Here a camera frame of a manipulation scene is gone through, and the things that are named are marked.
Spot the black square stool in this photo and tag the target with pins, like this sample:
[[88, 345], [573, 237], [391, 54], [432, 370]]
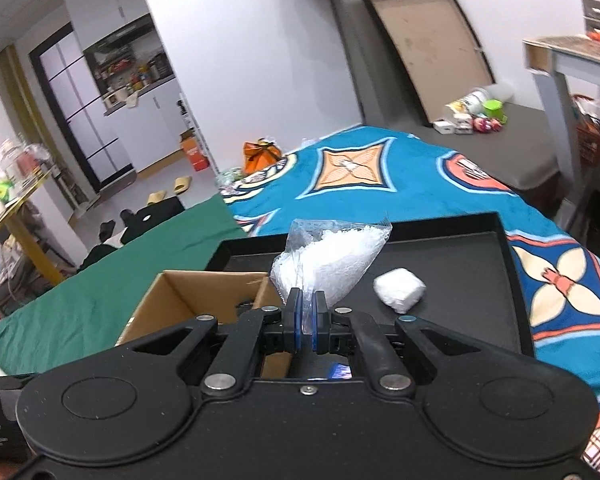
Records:
[[152, 215]]

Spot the white countertop appliance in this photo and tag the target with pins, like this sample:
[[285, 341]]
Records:
[[116, 99]]

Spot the green box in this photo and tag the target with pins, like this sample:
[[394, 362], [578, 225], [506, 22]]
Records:
[[1, 192]]

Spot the orange bag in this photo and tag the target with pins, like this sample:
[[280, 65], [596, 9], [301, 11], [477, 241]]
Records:
[[260, 157]]

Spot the red toy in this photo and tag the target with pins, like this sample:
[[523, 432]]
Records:
[[486, 124]]

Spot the white rack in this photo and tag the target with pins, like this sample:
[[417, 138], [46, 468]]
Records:
[[197, 120]]

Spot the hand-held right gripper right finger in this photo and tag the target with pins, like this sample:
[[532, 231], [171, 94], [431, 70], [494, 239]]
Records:
[[317, 327]]

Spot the grey desk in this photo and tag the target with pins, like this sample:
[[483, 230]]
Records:
[[550, 95]]

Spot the black brown tray lid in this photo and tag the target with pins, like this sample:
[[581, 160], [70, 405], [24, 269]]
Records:
[[430, 50]]

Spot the yellow table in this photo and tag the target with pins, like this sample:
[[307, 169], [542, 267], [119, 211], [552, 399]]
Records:
[[30, 240]]

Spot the grey door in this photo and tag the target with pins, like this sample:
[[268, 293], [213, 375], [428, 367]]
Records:
[[350, 60]]

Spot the red basket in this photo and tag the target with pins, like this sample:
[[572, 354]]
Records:
[[587, 135]]

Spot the white bundle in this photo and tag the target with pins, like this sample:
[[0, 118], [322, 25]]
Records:
[[399, 290]]

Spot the blue patterned blanket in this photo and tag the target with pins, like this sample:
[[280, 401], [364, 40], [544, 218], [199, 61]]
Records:
[[420, 160]]

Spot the white upper kitchen cabinet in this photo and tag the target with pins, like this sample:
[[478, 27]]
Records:
[[100, 10]]

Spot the black tray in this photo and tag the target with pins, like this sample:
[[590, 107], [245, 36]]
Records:
[[455, 285]]

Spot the black white clothes pile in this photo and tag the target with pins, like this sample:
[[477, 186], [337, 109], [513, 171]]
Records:
[[100, 255]]

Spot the white plastic bag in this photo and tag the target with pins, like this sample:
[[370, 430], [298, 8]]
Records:
[[312, 144]]

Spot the brown cardboard box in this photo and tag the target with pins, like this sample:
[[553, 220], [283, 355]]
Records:
[[180, 295]]

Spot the range hood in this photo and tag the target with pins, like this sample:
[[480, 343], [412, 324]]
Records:
[[120, 37]]

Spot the green cloth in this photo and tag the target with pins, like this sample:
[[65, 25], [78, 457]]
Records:
[[105, 285]]

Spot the black rice cooker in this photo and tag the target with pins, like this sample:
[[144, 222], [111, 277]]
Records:
[[160, 67]]

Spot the black framed glass door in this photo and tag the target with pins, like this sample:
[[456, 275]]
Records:
[[75, 105]]

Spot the green toy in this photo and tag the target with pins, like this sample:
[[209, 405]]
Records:
[[493, 108]]

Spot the purple pink packet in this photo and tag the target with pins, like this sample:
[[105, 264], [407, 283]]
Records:
[[340, 371]]

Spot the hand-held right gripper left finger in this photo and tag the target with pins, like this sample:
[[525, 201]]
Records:
[[300, 327]]

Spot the small white box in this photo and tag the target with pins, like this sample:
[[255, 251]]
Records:
[[463, 125]]

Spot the black slipper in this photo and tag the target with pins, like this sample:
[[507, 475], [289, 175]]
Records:
[[106, 230], [127, 217]]

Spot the brown patterned mat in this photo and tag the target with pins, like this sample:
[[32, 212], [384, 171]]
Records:
[[570, 47]]

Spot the glass jar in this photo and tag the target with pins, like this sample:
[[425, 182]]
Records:
[[25, 160]]

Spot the white kitchen cabinet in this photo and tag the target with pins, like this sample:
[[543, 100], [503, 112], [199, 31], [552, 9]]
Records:
[[145, 125], [100, 10]]

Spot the green patterned bag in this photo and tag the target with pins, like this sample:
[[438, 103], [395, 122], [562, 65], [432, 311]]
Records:
[[230, 177]]

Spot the orange carton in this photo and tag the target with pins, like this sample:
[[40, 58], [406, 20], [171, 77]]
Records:
[[194, 152]]

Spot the clear bag of white filling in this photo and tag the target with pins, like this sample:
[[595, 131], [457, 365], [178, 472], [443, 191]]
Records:
[[330, 260]]

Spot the white charger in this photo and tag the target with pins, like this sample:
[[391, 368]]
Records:
[[442, 126]]

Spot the white lower kitchen cabinet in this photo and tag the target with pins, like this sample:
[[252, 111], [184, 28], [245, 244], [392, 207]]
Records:
[[145, 125]]

